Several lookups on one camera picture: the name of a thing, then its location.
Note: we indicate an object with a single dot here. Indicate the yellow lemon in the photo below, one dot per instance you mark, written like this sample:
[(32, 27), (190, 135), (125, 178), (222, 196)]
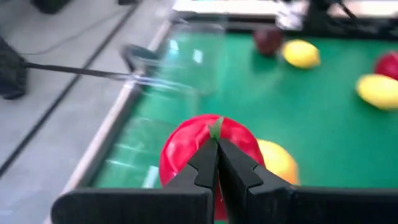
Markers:
[(379, 91), (300, 54)]

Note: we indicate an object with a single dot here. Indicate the black round stand base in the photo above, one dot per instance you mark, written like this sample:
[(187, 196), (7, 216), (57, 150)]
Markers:
[(49, 5)]

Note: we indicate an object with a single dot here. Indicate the dark red apple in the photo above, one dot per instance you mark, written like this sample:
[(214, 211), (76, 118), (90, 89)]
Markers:
[(267, 42)]

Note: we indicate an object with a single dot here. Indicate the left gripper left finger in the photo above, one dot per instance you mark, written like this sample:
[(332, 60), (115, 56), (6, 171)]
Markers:
[(140, 205)]

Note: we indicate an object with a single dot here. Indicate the red yellow streaked apple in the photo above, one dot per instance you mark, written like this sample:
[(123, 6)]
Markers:
[(280, 161)]

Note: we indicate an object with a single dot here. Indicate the green table mat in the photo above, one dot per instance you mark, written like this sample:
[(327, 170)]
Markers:
[(311, 124)]

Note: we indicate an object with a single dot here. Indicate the white metal bracket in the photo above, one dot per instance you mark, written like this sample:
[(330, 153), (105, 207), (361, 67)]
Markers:
[(289, 18)]

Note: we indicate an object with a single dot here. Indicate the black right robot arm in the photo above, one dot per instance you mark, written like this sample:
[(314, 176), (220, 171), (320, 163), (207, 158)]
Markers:
[(320, 15)]

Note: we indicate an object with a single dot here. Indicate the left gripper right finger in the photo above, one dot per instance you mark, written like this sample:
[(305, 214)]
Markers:
[(295, 205)]

